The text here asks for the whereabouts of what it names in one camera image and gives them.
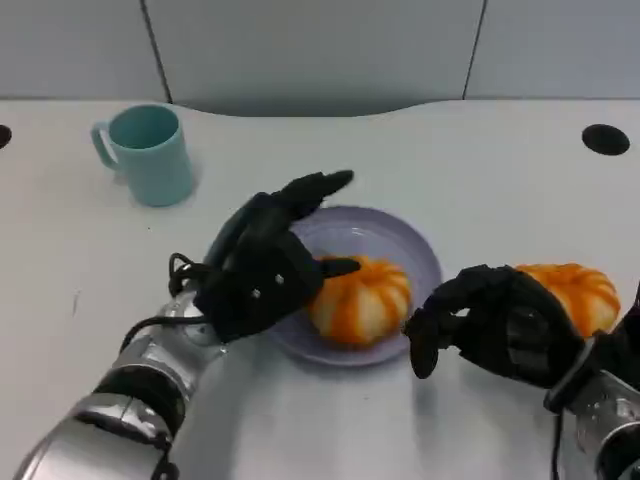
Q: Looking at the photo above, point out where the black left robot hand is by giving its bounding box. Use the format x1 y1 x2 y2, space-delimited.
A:
192 169 361 344

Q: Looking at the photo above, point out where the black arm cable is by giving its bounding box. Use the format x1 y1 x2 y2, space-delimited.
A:
119 252 224 361
548 399 569 480

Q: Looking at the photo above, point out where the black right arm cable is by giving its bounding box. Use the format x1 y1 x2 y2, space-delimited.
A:
548 399 569 480

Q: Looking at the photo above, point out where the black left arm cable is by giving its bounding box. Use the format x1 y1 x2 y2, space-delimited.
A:
119 252 224 361

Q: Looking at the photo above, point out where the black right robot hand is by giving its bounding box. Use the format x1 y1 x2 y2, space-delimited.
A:
403 264 586 389

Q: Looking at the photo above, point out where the orange and white bread roll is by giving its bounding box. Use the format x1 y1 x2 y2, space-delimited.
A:
305 254 413 346
514 262 622 339

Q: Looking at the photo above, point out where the lilac plate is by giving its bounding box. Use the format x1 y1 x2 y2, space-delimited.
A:
267 204 444 369

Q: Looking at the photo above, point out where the pale partition panel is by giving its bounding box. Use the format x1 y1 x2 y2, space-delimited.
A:
459 0 640 101
142 0 486 119
0 0 174 104

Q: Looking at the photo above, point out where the pale green mug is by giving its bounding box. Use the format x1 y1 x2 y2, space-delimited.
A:
90 103 195 208

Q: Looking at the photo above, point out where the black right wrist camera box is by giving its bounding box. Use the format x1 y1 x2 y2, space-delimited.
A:
607 279 640 354

